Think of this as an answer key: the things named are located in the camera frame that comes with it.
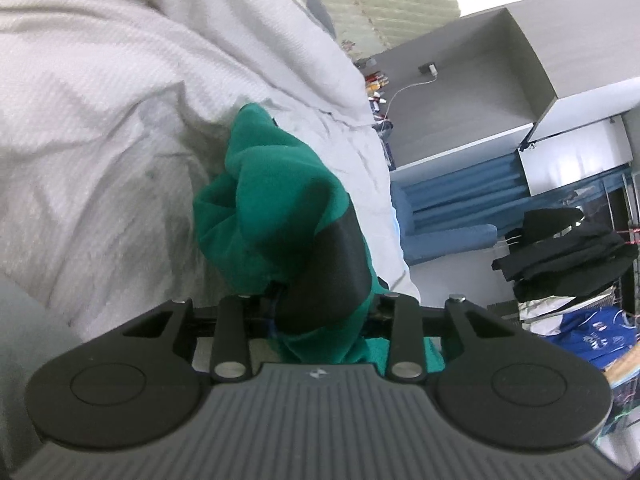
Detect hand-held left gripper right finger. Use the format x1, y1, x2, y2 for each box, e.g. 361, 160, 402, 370
371, 294, 507, 382

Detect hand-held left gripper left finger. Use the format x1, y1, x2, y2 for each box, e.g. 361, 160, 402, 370
122, 284, 287, 382

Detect green sweatshirt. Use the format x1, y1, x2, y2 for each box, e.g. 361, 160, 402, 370
192, 102, 447, 367

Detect black hanging clothes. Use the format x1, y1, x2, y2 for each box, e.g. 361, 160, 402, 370
491, 206, 640, 303

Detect metal clothes rack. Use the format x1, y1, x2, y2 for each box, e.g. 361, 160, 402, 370
597, 165, 640, 322

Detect blue curtain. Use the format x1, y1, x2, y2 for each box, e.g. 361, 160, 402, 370
389, 151, 532, 267

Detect white cloth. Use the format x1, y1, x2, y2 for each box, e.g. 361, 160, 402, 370
514, 294, 619, 335

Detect blue sports jersey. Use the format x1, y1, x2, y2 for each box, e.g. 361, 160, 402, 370
549, 306, 640, 377

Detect grey cloth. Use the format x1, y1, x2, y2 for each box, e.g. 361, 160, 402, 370
0, 274, 87, 463

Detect white bed cover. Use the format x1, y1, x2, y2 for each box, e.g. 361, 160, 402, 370
0, 0, 422, 348

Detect small bottles and packets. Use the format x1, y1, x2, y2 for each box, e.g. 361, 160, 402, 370
363, 57, 397, 135

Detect grey and white cabinet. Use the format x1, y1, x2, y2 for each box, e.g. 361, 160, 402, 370
350, 0, 640, 198

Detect white charger cable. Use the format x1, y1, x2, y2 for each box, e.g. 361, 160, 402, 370
374, 76, 437, 128

